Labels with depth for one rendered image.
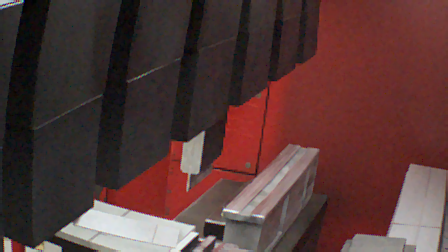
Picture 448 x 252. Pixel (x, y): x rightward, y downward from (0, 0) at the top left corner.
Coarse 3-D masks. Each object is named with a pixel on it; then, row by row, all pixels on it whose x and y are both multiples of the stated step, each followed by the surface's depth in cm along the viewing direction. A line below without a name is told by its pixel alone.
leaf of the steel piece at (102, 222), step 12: (84, 216) 130; (96, 216) 132; (108, 216) 133; (120, 216) 134; (84, 228) 126; (96, 228) 127; (108, 228) 128; (120, 228) 129; (132, 228) 130; (144, 228) 131; (144, 240) 126
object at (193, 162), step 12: (228, 108) 130; (204, 132) 120; (216, 132) 126; (192, 144) 121; (204, 144) 121; (216, 144) 127; (192, 156) 121; (204, 156) 122; (216, 156) 128; (180, 168) 121; (192, 168) 121; (204, 168) 127; (192, 180) 123
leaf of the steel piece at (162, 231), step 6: (162, 228) 133; (168, 228) 133; (174, 228) 134; (156, 234) 130; (162, 234) 130; (168, 234) 131; (174, 234) 131; (156, 240) 127; (162, 240) 128; (168, 240) 128; (174, 240) 129; (162, 246) 126; (168, 246) 126; (174, 246) 126
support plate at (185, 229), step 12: (96, 204) 138; (108, 204) 139; (132, 216) 136; (144, 216) 137; (72, 228) 125; (156, 228) 133; (180, 228) 135; (192, 228) 136; (72, 240) 122; (84, 240) 122; (96, 240) 122; (108, 240) 124; (120, 240) 125; (132, 240) 126; (180, 240) 130
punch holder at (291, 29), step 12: (288, 0) 139; (300, 0) 149; (276, 12) 137; (288, 12) 140; (300, 12) 150; (276, 24) 137; (288, 24) 142; (276, 36) 138; (288, 36) 143; (276, 48) 138; (288, 48) 144; (276, 60) 138; (288, 60) 146; (276, 72) 138; (288, 72) 147
